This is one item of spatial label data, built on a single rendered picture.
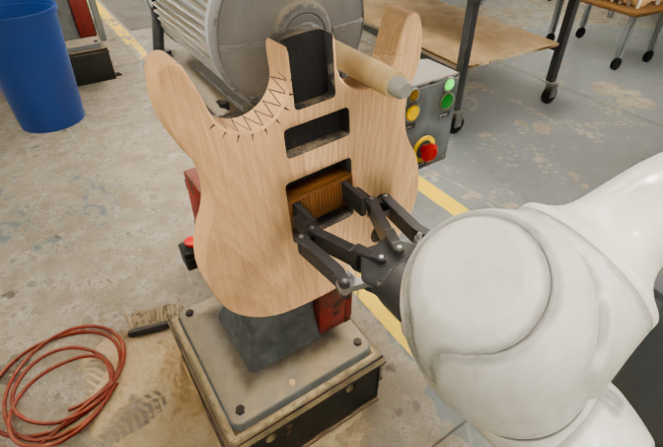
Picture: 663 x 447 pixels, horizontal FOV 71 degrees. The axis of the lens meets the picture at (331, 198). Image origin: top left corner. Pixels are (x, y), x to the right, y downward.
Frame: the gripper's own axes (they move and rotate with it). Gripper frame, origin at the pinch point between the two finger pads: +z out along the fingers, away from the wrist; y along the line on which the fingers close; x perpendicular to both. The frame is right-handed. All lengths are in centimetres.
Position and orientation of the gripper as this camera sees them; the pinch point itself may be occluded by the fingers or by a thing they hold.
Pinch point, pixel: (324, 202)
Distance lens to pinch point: 61.8
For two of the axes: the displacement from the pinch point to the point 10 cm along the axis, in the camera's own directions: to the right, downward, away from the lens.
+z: -5.5, -5.0, 6.7
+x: -0.5, -7.8, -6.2
